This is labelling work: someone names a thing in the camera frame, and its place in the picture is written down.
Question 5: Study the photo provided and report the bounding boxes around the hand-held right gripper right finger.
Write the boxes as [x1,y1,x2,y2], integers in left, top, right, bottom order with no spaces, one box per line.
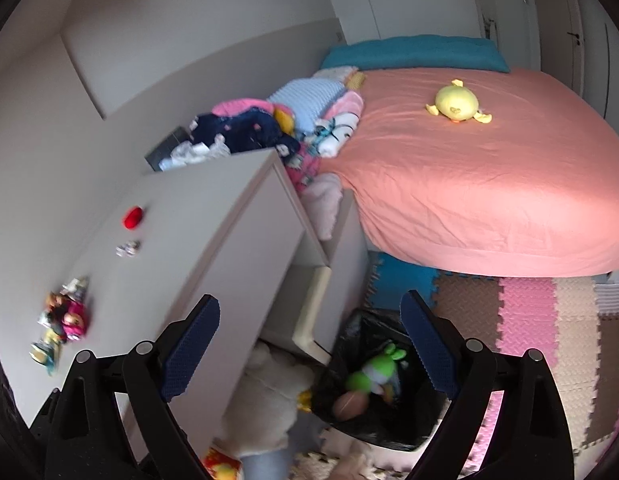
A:
[399,290,575,480]

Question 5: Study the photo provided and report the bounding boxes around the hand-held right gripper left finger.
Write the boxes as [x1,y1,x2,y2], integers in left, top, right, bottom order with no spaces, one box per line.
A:
[44,294,221,480]

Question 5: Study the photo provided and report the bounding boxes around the black bin bag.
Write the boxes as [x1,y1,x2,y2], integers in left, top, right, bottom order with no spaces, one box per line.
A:
[309,308,453,453]

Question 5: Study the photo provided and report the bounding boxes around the small yellow blue toy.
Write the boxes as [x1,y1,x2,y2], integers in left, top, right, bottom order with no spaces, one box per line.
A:
[30,330,63,376]

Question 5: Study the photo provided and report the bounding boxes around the green plush toy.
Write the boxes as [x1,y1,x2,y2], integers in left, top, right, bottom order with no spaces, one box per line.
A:
[344,341,407,392]

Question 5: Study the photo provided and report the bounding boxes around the white plush toy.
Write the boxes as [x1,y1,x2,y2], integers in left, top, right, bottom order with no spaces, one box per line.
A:
[212,342,315,461]

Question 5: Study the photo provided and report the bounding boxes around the small pink dress doll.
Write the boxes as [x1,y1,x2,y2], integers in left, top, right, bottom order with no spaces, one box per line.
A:
[44,291,89,343]

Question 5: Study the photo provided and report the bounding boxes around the colourful foam puzzle mat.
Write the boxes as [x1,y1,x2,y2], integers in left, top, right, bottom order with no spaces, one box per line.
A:
[294,252,619,480]

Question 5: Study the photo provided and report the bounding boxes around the brown football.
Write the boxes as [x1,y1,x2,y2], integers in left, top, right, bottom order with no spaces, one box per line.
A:
[332,391,367,422]

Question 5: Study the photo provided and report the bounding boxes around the white bed side panel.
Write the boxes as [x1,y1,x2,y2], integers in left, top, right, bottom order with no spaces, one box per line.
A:
[322,189,371,361]

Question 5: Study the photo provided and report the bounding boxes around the red yellow packet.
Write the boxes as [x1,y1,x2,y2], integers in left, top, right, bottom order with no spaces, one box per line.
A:
[204,447,245,480]

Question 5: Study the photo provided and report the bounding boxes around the white dresser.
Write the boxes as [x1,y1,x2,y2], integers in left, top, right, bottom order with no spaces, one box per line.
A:
[57,149,333,461]

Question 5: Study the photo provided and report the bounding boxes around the bed with pink sheet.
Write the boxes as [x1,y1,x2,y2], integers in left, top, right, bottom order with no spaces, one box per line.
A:
[317,67,619,278]

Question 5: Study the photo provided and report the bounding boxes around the light pink fluffy blanket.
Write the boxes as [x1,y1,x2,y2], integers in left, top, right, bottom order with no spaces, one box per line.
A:
[300,172,344,241]

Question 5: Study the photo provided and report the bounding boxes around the white ribbed cloth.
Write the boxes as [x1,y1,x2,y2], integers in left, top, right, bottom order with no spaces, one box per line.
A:
[592,270,619,318]

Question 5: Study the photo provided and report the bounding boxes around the white crumpled clothes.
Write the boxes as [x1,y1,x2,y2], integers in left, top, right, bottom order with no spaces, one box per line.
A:
[158,140,230,171]

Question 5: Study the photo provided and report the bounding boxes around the black box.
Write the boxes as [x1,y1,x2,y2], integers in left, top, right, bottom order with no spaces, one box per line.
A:
[144,126,193,173]

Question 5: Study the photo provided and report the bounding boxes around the pink patterned cloth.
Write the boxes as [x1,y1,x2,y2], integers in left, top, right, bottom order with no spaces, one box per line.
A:
[284,142,323,191]

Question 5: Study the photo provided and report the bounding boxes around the navy dotted clothing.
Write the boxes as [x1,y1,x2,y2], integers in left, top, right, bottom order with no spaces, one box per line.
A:
[190,110,301,157]

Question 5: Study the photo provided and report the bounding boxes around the white patterned towel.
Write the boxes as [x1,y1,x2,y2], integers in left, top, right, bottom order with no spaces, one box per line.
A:
[309,112,361,158]

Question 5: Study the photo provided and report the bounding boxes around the yellow duck plush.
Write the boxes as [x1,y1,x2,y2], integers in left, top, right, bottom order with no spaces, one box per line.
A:
[425,78,493,125]

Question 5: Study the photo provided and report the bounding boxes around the pink folded blanket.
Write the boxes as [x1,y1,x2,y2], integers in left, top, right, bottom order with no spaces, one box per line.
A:
[325,89,365,121]

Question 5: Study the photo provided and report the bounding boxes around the light blue folded blanket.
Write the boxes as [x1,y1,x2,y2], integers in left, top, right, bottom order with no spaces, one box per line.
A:
[266,77,349,133]

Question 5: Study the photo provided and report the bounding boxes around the white patterned pillow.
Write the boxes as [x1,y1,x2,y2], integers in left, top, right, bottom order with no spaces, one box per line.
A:
[312,66,360,81]

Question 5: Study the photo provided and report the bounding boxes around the teal pillow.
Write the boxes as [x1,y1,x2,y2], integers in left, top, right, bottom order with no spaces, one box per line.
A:
[319,35,511,73]

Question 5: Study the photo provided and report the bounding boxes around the white door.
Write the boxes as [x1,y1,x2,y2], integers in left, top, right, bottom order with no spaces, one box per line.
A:
[532,0,610,111]

